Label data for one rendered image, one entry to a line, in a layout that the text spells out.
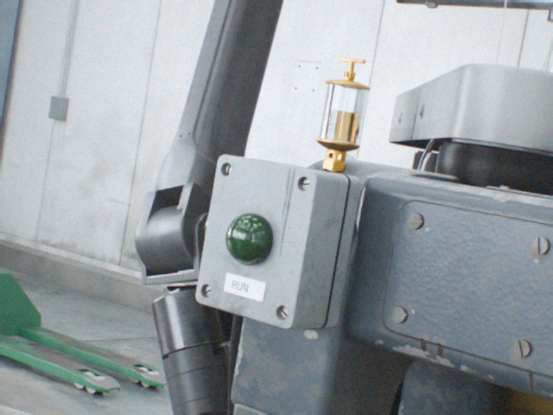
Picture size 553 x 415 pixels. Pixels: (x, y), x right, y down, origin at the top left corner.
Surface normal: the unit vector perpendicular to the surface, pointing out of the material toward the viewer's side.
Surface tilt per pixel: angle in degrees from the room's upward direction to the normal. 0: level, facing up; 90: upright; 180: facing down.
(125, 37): 90
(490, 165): 90
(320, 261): 90
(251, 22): 74
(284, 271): 90
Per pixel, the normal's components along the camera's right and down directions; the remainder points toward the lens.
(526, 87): -0.03, 0.05
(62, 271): -0.61, -0.06
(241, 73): 0.65, -0.14
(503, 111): -0.38, -0.01
